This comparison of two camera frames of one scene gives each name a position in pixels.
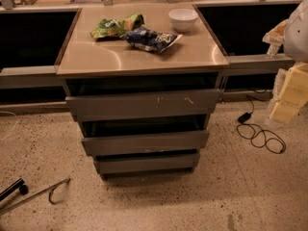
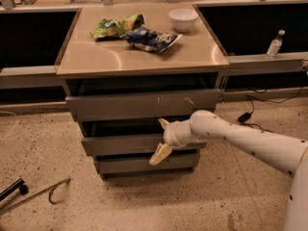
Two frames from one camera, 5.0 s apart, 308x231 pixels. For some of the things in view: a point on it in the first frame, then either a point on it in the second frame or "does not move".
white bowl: (183, 19) does not move
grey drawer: (140, 143) does not move
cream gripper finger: (274, 38) to (178, 134)
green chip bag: (114, 28) does not move
